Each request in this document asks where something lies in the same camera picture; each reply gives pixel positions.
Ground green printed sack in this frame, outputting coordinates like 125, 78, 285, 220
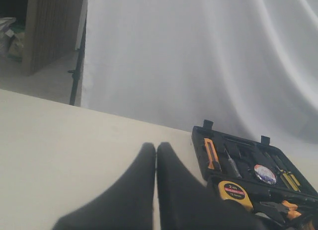
8, 25, 25, 62

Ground yellow black precision screwdriver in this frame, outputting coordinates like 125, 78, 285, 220
273, 155, 299, 191

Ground white sack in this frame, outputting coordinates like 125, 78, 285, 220
0, 17, 16, 57

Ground wooden slatted cabinet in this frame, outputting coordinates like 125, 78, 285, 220
22, 0, 83, 76

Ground orange utility knife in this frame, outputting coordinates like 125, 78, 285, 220
204, 138, 221, 172

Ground white backdrop cloth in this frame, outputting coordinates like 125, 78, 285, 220
81, 0, 318, 161

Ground yellow tape measure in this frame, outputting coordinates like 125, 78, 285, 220
218, 180, 253, 212

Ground black tool case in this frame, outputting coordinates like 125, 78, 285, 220
192, 120, 318, 230

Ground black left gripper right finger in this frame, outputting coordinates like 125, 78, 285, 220
157, 142, 266, 230

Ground orange handled pliers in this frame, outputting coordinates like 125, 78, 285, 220
260, 200, 302, 220

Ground black electrical tape roll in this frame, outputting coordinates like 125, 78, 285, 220
254, 164, 277, 185

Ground black backdrop stand pole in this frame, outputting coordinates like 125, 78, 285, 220
68, 18, 87, 106

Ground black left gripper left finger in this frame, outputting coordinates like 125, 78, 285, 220
53, 143, 156, 230

